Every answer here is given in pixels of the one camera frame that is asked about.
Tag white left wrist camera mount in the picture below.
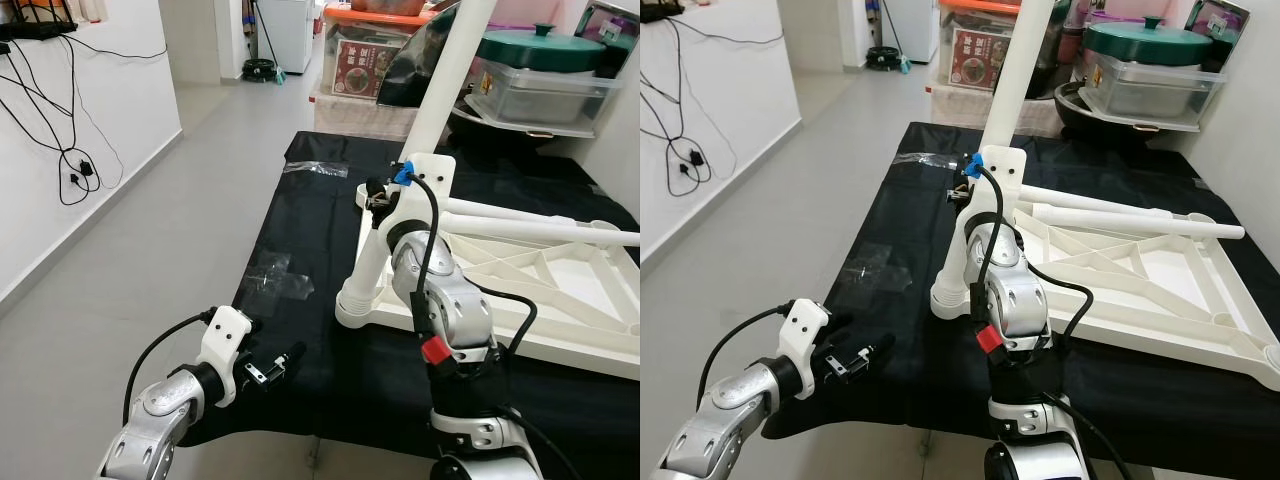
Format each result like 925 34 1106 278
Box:
779 297 832 398
198 307 253 408

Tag beige patterned cloth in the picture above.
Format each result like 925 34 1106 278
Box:
310 88 453 138
925 78 1063 129

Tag thin black wall cable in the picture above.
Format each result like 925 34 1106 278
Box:
65 32 169 61
680 12 791 47

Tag red printed carton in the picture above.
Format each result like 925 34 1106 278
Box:
949 27 1007 93
333 40 401 99

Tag dark square pan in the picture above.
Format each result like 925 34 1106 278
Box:
574 2 641 53
1184 0 1253 49

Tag white appliance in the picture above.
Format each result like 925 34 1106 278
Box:
257 0 319 75
884 0 943 65

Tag green pot lid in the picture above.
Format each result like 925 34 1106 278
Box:
477 24 611 74
1082 15 1217 67

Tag clear plastic storage container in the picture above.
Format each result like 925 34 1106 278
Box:
1077 54 1230 133
464 64 623 138

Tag black tablecloth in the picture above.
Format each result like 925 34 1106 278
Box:
172 128 641 480
760 120 1280 480

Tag clear tape strip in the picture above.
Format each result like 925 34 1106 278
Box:
283 158 352 180
892 150 962 172

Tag black wok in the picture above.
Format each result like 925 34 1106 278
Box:
444 88 561 141
1053 80 1166 136

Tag black plastic bag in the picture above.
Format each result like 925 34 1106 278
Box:
1040 5 1081 99
377 10 443 108

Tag white plastic children table top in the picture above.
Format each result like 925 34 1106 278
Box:
334 180 641 381
929 172 1280 393

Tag black hanging wall cables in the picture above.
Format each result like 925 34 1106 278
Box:
0 35 126 207
640 15 737 197

